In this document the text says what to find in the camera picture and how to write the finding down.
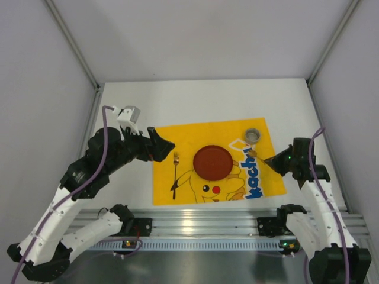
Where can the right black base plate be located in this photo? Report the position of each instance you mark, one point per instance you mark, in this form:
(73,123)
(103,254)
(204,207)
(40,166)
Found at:
(270,227)

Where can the left aluminium frame post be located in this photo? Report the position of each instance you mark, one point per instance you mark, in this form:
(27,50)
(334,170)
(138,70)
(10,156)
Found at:
(67,35)

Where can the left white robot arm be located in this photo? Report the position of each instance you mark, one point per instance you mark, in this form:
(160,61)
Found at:
(47,252)

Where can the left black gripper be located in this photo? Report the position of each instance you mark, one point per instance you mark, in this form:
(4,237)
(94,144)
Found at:
(149,144)

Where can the gold spoon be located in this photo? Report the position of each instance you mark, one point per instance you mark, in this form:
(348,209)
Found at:
(253,154)

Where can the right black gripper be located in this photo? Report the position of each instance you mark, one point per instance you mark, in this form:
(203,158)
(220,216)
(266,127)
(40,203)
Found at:
(291,161)

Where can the yellow Pikachu placemat cloth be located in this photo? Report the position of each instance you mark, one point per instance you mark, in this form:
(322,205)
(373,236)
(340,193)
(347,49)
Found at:
(250,179)

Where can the gold fork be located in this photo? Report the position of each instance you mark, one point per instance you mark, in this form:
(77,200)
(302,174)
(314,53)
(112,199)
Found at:
(176,163)

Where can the aluminium frame post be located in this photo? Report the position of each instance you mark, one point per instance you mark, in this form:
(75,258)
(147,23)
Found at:
(340,28)
(67,35)

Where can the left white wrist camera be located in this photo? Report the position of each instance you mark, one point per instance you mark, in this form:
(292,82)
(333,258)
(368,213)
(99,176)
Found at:
(127,118)

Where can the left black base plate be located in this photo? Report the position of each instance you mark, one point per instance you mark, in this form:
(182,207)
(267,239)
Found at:
(141,227)

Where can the right aluminium frame post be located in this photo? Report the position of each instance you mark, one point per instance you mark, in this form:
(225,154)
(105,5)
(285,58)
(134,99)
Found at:
(340,28)

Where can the slotted grey cable duct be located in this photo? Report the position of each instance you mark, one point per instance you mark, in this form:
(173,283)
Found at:
(242,244)

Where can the aluminium mounting rail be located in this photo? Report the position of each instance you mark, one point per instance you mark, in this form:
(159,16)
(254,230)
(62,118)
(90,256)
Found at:
(209,223)

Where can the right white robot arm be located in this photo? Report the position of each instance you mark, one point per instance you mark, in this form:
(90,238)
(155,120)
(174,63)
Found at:
(334,255)

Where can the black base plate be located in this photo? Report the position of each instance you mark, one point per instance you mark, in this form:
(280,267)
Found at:
(141,227)
(270,227)

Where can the red round plate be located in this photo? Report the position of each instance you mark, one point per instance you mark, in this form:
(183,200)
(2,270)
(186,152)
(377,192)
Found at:
(212,163)

